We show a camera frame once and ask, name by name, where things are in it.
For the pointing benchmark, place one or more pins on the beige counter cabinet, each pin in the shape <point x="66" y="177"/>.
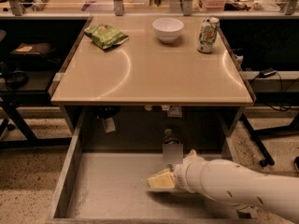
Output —
<point x="145" y="71"/>

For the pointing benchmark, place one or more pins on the green chip bag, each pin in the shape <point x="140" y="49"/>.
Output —
<point x="105" y="36"/>

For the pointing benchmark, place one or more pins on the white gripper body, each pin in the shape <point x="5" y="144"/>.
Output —
<point x="183" y="174"/>

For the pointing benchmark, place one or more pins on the clear plastic water bottle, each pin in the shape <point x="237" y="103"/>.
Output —
<point x="169" y="137"/>

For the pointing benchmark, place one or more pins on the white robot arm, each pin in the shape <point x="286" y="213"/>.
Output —
<point x="231" y="183"/>

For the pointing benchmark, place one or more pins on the white ceramic bowl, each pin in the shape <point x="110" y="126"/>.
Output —
<point x="167" y="30"/>

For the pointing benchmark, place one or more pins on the black power adapter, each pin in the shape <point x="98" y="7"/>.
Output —
<point x="267" y="73"/>

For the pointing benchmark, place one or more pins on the open grey drawer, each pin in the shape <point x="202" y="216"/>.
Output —
<point x="104" y="178"/>

